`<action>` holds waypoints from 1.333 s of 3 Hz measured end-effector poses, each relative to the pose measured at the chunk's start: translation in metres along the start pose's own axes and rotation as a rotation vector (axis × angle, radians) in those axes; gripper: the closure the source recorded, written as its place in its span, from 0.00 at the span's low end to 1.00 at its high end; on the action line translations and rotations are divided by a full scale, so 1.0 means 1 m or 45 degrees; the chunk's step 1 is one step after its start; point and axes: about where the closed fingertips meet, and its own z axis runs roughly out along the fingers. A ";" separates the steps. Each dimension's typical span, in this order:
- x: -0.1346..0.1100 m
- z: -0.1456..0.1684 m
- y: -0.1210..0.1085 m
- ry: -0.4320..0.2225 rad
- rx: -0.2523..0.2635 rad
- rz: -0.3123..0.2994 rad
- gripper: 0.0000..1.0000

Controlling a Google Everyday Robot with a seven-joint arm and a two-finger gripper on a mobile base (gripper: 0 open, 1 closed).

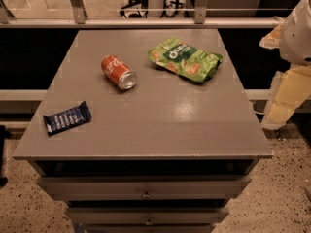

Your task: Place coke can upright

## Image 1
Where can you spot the grey drawer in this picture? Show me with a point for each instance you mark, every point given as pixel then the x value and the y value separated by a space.
pixel 147 216
pixel 143 188

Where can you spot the green chip bag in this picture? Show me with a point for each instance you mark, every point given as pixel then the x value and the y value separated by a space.
pixel 185 60

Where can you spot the grey drawer cabinet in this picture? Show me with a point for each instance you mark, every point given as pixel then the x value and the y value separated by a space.
pixel 164 126

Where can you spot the black office chair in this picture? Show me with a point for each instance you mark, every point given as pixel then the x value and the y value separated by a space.
pixel 153 8

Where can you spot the top grey drawer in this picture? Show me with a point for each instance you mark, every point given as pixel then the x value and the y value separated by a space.
pixel 143 188

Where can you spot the blue snack bar wrapper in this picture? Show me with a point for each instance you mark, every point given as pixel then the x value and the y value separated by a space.
pixel 67 119

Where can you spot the metal window railing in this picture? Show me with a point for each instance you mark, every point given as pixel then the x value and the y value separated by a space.
pixel 100 14

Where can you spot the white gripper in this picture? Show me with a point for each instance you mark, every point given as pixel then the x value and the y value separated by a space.
pixel 297 39

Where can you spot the red coke can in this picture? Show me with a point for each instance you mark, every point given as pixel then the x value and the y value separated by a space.
pixel 118 72

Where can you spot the lower grey drawer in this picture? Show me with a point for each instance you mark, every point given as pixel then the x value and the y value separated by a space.
pixel 147 216

